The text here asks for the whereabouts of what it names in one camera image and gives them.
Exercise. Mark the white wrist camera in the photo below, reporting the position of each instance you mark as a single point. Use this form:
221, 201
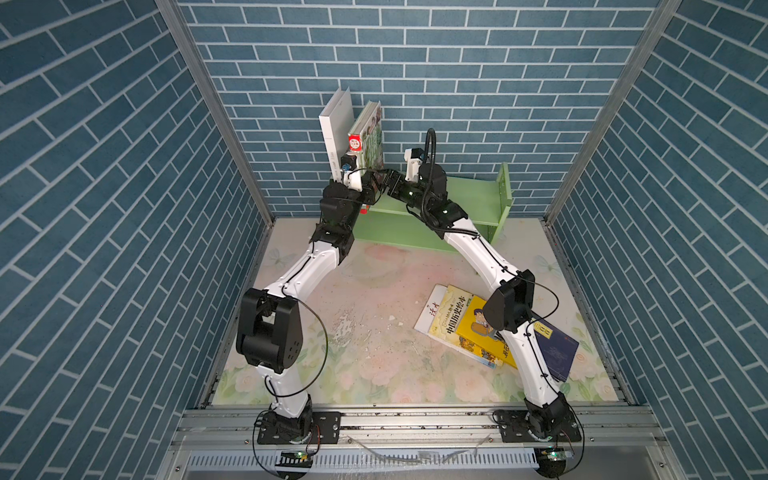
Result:
350, 171
413, 158

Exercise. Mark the aluminium corner post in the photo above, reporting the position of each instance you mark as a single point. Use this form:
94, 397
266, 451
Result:
182, 36
657, 24

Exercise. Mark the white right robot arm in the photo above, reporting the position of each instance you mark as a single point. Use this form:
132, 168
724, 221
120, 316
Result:
508, 309

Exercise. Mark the yellow cartoon cover book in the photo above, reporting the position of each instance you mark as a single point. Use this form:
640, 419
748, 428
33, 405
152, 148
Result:
478, 337

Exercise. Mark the aluminium front rail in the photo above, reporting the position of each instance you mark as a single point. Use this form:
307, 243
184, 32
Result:
597, 441

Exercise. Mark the white paperback book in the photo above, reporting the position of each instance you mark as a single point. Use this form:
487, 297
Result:
336, 119

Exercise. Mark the yellow history book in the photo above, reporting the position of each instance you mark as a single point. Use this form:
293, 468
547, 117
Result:
450, 312

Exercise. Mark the green metal bookshelf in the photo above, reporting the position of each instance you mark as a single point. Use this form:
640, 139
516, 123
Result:
486, 203

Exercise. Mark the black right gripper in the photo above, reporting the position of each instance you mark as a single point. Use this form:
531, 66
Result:
389, 182

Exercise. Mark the dark blue book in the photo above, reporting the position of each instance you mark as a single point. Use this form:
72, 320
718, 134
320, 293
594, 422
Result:
558, 348

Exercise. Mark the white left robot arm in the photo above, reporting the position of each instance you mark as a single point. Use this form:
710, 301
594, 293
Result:
270, 334

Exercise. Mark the right aluminium corner post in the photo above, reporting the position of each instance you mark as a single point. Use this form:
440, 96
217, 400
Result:
657, 24

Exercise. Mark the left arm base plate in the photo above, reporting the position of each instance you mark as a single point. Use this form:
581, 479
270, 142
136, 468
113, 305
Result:
300, 427

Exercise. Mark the white red-lettered magazine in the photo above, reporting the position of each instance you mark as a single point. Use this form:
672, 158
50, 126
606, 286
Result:
430, 309

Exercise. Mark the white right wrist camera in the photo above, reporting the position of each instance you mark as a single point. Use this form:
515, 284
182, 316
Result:
413, 158

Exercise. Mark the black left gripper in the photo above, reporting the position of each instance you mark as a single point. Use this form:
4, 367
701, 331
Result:
365, 193

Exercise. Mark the green nature encyclopedia book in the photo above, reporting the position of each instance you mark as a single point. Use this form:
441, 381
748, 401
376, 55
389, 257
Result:
366, 136

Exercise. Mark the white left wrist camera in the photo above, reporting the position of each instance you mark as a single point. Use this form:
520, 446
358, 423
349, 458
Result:
350, 171

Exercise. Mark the left aluminium corner post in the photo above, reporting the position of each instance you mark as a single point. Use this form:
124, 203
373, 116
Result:
182, 36

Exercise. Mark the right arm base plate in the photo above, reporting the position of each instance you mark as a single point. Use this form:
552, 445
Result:
528, 427

